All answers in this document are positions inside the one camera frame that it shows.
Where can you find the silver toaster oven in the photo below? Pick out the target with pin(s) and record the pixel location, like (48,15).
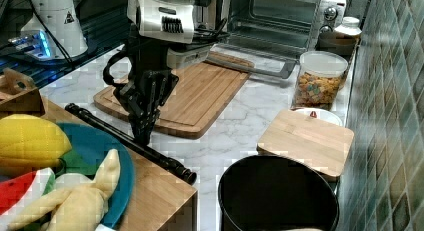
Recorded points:
(281,30)

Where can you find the teal canister with wooden lid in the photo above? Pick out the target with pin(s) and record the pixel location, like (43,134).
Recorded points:
(318,144)

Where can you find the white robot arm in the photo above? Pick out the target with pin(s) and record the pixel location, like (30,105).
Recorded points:
(164,35)

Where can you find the teal plate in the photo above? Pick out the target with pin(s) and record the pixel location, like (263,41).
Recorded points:
(89,148)

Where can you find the wooden tea bag holder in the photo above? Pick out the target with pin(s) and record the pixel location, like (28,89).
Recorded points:
(19,95)

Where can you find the yellow plush corn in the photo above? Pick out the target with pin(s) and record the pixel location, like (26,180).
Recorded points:
(31,142)

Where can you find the bamboo cutting board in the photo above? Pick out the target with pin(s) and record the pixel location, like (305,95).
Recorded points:
(201,94)

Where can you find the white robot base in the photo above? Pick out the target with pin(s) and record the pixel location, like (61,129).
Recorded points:
(53,32)

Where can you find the glass jar of cereal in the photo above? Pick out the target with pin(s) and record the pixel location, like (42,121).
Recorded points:
(319,79)

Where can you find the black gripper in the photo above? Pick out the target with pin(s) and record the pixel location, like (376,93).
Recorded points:
(150,83)

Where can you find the cream plush garlic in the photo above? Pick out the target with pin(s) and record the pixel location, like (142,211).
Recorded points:
(78,208)

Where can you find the wooden drawer with black handle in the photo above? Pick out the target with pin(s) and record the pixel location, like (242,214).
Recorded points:
(171,165)

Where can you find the plush watermelon slice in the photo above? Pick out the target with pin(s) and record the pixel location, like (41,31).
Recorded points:
(18,192)

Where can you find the black utensil holder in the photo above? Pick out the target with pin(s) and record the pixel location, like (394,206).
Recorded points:
(272,193)

